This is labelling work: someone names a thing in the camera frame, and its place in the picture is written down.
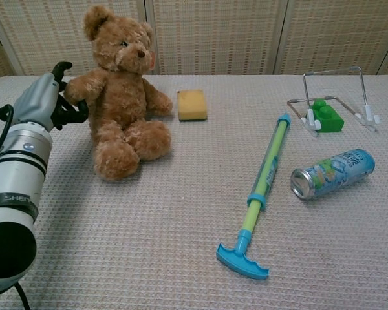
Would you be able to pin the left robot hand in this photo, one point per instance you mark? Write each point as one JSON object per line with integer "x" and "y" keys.
{"x": 42, "y": 98}

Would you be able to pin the brown teddy bear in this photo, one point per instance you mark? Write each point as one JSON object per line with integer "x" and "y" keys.
{"x": 123, "y": 106}

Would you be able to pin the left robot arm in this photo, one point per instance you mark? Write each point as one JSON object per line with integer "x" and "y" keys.
{"x": 13, "y": 193}

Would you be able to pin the yellow sponge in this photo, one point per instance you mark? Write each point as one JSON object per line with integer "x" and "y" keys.
{"x": 192, "y": 105}

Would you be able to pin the folding woven screen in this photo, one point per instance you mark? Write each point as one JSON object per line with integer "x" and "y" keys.
{"x": 213, "y": 32}

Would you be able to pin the woven white tablecloth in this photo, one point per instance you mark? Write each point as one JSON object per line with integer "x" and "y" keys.
{"x": 194, "y": 226}

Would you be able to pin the blue green water pump toy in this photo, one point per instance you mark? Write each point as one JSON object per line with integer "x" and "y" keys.
{"x": 262, "y": 181}

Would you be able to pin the green toy building block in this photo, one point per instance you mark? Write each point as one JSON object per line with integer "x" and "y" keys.
{"x": 328, "y": 119}

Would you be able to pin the light blue drink can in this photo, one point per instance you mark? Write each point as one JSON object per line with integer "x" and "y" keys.
{"x": 331, "y": 173}

